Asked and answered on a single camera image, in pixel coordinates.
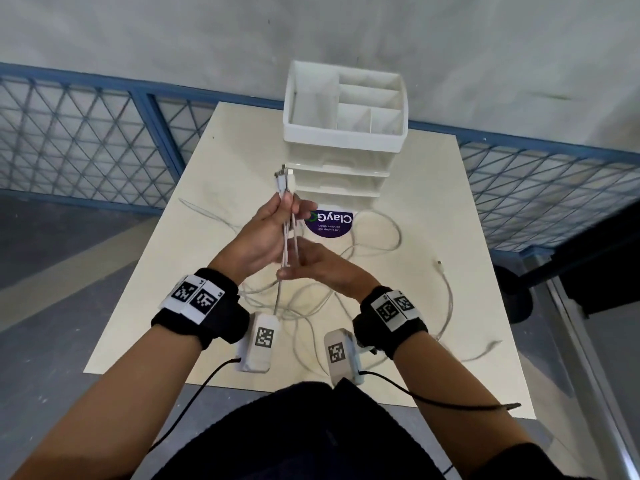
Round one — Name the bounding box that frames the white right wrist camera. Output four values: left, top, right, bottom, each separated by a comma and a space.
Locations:
324, 328, 367, 387

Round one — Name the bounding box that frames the person's left hand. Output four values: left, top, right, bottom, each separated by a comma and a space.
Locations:
209, 194, 319, 285

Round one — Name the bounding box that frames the blue metal mesh fence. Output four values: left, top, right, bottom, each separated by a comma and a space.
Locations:
0, 62, 640, 256

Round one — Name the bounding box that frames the black wrist band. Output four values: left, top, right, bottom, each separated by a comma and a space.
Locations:
352, 286, 429, 361
151, 268, 250, 351

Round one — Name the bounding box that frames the person's left forearm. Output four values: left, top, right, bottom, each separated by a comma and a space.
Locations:
10, 317, 213, 480

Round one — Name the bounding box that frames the round purple sticker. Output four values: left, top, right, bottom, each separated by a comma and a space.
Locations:
304, 209, 355, 239

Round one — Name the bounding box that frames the person's right forearm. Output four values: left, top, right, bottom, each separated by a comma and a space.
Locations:
387, 332, 538, 480

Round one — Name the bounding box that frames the dark metal frame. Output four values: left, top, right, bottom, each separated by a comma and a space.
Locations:
520, 194, 640, 316

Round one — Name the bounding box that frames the person's black clothing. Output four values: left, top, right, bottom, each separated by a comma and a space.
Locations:
149, 379, 447, 480

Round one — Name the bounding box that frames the black right camera cable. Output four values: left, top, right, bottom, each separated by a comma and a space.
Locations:
359, 371, 522, 411

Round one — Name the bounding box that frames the white plastic drawer organizer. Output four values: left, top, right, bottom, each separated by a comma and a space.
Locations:
282, 60, 409, 198

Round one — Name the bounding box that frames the black left camera cable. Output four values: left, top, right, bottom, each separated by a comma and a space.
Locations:
149, 358, 244, 453

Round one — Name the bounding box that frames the white charging cable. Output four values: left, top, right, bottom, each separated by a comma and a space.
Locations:
280, 167, 406, 325
433, 260, 503, 363
252, 165, 293, 315

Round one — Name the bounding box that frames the person's right hand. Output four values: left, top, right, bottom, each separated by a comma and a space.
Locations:
276, 240, 381, 303

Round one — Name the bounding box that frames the black left wrist band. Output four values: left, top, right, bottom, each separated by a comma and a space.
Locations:
151, 268, 250, 351

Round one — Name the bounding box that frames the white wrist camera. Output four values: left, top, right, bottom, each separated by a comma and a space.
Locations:
235, 312, 281, 374
324, 328, 367, 387

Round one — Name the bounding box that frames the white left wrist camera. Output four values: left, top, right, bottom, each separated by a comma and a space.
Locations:
235, 312, 281, 374

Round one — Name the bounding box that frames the black camera cable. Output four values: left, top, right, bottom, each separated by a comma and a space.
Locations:
359, 371, 522, 411
149, 358, 244, 453

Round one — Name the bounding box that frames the black round stand base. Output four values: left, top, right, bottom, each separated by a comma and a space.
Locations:
494, 265, 534, 324

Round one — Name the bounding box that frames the black right wrist band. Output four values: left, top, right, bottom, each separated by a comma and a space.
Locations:
352, 286, 429, 361

